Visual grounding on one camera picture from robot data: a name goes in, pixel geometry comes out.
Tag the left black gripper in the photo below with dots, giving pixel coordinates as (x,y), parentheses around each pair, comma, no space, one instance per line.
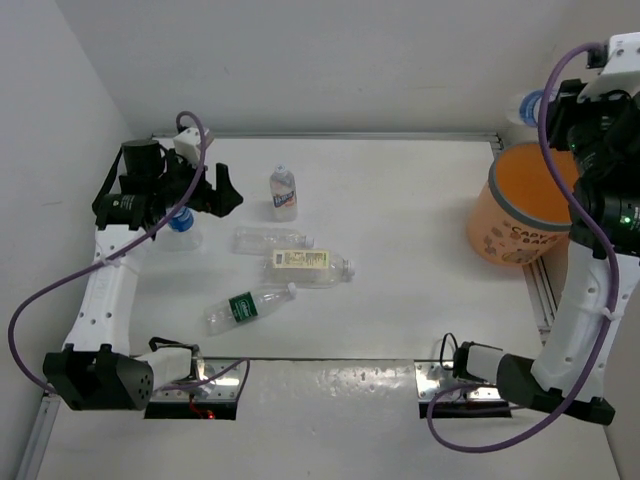
(220,200)

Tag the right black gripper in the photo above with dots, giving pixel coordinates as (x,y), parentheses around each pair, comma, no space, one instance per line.
(566,105)

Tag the blue label bottle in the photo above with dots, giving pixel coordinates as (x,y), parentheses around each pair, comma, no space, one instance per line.
(523,109)
(181,234)

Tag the square clear bottle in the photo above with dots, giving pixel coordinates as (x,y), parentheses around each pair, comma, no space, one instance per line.
(283,194)

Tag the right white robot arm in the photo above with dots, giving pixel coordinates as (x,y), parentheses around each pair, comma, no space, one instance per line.
(602,273)

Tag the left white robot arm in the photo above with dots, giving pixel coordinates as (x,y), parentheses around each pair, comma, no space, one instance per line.
(147,187)

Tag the orange bin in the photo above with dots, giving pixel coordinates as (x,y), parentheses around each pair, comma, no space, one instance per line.
(520,213)

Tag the clear unlabelled lying bottle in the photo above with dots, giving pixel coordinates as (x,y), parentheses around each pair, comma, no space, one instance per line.
(262,240)

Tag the yellow label lying bottle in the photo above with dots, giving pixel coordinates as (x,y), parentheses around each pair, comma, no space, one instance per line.
(307,268)

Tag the green label lying bottle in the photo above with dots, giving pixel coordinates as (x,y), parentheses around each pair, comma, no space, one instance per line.
(246,307)

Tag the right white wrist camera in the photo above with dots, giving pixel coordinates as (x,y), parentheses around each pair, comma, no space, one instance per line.
(617,63)

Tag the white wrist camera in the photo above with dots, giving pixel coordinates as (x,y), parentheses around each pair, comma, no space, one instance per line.
(189,144)
(617,63)

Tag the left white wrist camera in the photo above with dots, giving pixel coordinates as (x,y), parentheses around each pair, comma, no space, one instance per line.
(189,144)

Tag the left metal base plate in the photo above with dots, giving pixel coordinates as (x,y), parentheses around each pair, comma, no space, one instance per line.
(217,380)

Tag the metal base plate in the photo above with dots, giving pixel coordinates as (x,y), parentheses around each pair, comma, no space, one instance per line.
(217,380)
(431,377)

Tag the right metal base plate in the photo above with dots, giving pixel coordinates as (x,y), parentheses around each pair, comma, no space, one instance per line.
(431,377)

